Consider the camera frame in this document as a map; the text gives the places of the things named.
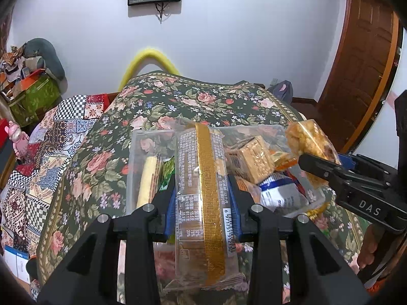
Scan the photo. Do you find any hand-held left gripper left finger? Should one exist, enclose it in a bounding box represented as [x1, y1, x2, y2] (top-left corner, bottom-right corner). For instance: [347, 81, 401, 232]
[36, 185, 179, 305]

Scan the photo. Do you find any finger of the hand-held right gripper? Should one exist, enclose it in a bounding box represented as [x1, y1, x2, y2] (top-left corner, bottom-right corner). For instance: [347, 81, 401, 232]
[338, 153, 392, 182]
[298, 152, 392, 195]

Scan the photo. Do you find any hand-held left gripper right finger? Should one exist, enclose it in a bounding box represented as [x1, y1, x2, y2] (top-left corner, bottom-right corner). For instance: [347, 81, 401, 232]
[227, 176, 371, 305]

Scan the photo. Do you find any long biscuit packet gold strip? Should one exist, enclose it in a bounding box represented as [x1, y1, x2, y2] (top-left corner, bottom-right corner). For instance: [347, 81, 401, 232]
[163, 121, 246, 293]

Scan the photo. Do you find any puffed rice cake packet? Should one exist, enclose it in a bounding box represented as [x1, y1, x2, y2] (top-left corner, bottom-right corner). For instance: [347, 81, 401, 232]
[284, 119, 343, 189]

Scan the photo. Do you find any brown cracker cube packet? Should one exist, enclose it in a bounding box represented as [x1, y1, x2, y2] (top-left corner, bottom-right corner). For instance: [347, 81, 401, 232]
[225, 135, 276, 184]

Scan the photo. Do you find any small green snack packet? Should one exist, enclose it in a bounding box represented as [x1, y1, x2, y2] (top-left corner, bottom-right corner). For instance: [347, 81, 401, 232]
[160, 157, 177, 192]

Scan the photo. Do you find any cream wafer packet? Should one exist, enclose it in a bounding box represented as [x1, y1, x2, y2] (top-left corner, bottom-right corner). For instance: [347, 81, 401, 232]
[136, 153, 165, 209]

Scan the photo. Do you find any blue white snack packet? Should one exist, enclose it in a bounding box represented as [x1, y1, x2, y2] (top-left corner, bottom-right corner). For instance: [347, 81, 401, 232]
[258, 176, 311, 216]

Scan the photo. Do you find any clear plastic storage box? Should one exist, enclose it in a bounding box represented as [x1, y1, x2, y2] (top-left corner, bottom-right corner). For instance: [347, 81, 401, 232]
[125, 123, 329, 221]

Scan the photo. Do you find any person's right hand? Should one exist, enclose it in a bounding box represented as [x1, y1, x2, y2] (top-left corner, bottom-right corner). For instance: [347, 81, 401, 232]
[356, 224, 380, 271]

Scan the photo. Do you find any small orange snack packet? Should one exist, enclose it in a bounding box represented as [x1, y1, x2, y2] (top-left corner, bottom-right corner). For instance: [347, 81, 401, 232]
[270, 151, 298, 171]

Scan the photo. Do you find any white sliding wardrobe door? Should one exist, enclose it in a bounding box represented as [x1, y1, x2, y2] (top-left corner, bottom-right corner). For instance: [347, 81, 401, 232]
[374, 28, 407, 142]

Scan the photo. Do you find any dark bag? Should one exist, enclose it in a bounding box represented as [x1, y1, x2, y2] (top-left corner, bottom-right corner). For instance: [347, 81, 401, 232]
[266, 80, 294, 104]

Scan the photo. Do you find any brown wooden door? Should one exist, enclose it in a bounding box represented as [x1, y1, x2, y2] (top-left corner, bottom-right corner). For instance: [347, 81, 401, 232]
[316, 0, 400, 154]

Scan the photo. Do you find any patchwork quilt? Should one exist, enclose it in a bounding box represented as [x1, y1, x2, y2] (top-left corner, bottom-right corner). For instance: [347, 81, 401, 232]
[0, 94, 111, 256]

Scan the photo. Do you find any yellow padded hoop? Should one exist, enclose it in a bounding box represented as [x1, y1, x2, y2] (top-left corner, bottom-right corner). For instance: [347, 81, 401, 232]
[117, 48, 179, 92]

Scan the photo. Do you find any white blue paper box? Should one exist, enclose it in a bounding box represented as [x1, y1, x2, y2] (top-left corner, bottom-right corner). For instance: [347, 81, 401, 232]
[3, 245, 31, 284]

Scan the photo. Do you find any pink toy figure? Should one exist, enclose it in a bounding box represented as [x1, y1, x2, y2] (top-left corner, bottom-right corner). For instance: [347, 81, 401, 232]
[4, 120, 31, 160]

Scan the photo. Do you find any red box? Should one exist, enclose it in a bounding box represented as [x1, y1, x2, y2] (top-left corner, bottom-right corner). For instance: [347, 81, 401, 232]
[0, 118, 11, 147]

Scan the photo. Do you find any orange box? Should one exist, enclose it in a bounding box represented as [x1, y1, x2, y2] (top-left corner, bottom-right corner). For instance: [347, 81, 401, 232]
[10, 69, 46, 98]

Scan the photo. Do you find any grey long pillow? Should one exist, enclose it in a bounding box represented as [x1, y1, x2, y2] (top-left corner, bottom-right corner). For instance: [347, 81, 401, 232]
[23, 38, 66, 82]

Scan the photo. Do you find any pile of patterned cloth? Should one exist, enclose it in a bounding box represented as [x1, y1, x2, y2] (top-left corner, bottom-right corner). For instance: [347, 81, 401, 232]
[0, 44, 28, 81]

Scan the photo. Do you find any striped brown curtain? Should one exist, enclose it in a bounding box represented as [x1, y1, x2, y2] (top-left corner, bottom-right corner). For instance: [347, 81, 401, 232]
[0, 9, 14, 58]

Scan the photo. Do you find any black hanging cable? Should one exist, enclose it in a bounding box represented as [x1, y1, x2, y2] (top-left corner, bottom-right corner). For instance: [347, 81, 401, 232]
[153, 2, 170, 23]

